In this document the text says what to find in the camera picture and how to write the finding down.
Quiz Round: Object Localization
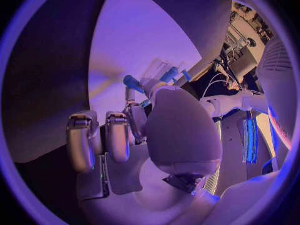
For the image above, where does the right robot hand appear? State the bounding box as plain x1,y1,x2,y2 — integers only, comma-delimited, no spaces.
65,86,224,225

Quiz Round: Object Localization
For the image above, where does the blue peg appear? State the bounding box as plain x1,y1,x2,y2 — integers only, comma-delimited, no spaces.
181,69,193,82
122,74,145,94

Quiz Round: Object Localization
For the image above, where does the white task board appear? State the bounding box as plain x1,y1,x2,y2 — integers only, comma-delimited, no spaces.
88,0,204,117

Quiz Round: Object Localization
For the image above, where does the blue cylinder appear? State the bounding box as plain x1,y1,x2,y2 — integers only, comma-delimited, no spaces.
160,66,180,84

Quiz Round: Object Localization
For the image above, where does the glowing light bar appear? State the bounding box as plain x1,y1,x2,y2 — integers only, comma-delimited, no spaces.
242,113,260,164

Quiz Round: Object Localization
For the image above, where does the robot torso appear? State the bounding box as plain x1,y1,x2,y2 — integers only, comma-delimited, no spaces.
255,35,295,152

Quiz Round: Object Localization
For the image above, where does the white cable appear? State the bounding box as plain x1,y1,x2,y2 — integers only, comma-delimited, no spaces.
202,72,234,99

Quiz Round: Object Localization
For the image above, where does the workshop machine with cables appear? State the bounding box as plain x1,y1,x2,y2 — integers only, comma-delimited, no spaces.
211,1,276,93

